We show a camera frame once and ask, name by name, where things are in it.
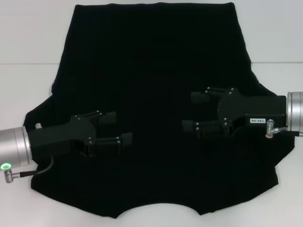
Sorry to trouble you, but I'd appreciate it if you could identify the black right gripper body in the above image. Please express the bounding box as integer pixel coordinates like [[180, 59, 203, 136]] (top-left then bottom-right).
[[217, 88, 288, 137]]

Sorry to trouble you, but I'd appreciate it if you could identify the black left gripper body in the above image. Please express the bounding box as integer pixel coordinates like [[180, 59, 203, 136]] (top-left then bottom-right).
[[27, 114, 97, 158]]

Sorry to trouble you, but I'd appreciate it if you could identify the black t-shirt with pink print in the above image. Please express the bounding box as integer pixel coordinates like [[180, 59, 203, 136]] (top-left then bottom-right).
[[22, 1, 295, 210]]

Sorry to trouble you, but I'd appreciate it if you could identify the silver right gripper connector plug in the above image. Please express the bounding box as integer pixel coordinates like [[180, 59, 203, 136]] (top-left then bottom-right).
[[266, 119, 276, 139]]

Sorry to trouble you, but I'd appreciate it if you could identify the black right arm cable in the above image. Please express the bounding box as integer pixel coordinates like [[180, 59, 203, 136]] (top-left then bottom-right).
[[274, 126, 303, 138]]

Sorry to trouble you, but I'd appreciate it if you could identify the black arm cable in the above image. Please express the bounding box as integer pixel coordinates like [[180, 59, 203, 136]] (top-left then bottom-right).
[[3, 157, 54, 183], [274, 126, 303, 138]]

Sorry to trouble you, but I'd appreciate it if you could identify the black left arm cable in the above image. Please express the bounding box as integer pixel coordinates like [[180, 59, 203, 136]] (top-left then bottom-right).
[[3, 157, 54, 183]]

